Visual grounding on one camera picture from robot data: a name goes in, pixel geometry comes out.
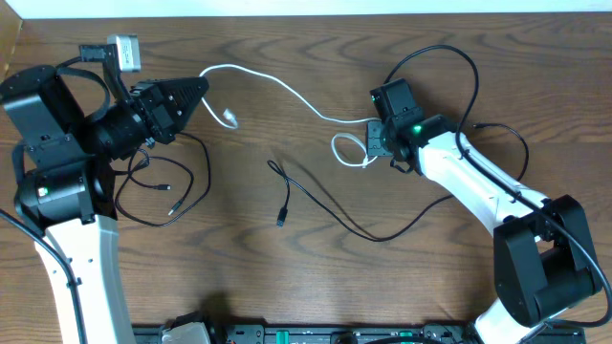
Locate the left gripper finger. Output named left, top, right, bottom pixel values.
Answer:
left=166, top=93, right=203, bottom=134
left=154, top=76, right=209, bottom=100

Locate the white usb cable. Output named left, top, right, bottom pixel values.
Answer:
left=198, top=63, right=383, bottom=169

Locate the black usb cable thick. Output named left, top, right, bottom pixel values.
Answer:
left=266, top=121, right=530, bottom=243

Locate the black usb cable thin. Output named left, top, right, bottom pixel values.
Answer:
left=114, top=133, right=212, bottom=227

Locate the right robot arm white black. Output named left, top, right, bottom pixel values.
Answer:
left=367, top=79, right=610, bottom=343

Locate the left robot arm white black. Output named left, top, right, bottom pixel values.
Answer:
left=1, top=65, right=208, bottom=343

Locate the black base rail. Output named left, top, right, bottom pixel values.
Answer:
left=133, top=310, right=587, bottom=344

